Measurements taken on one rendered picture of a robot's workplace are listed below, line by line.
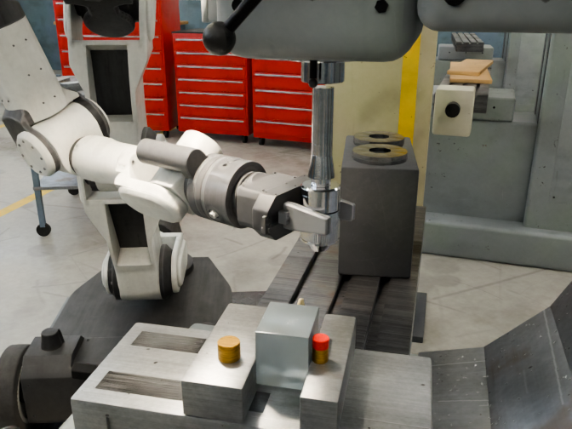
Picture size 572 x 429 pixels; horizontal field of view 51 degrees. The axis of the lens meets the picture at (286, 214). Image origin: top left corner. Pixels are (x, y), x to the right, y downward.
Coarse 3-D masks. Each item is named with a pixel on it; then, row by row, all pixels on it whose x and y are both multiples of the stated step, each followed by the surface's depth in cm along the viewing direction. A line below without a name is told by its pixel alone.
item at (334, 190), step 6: (306, 180) 70; (300, 186) 69; (306, 186) 68; (312, 186) 68; (330, 186) 68; (336, 186) 68; (300, 192) 69; (306, 192) 68; (312, 192) 67; (318, 192) 67; (324, 192) 67; (330, 192) 67; (336, 192) 68; (318, 198) 67; (324, 198) 67
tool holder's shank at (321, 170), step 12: (312, 96) 65; (324, 96) 64; (312, 108) 66; (324, 108) 65; (312, 120) 66; (324, 120) 65; (312, 132) 67; (324, 132) 66; (312, 144) 67; (324, 144) 66; (312, 156) 67; (324, 156) 67; (312, 168) 68; (324, 168) 67; (312, 180) 68; (324, 180) 68
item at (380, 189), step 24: (360, 144) 105; (384, 144) 101; (408, 144) 107; (360, 168) 93; (384, 168) 93; (408, 168) 92; (360, 192) 94; (384, 192) 94; (408, 192) 93; (360, 216) 96; (384, 216) 95; (408, 216) 95; (360, 240) 97; (384, 240) 96; (408, 240) 96; (360, 264) 98; (384, 264) 98; (408, 264) 97
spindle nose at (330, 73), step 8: (304, 64) 63; (320, 64) 62; (328, 64) 62; (336, 64) 63; (344, 64) 64; (304, 72) 64; (320, 72) 62; (328, 72) 62; (336, 72) 63; (344, 72) 64; (304, 80) 64; (320, 80) 63; (328, 80) 63; (336, 80) 63; (344, 80) 64
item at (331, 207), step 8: (304, 200) 69; (312, 200) 68; (320, 200) 67; (328, 200) 68; (336, 200) 68; (312, 208) 68; (320, 208) 68; (328, 208) 68; (336, 208) 69; (336, 216) 69; (336, 224) 70; (304, 232) 70; (336, 232) 70; (304, 240) 70; (312, 240) 69; (320, 240) 69; (328, 240) 69; (336, 240) 70
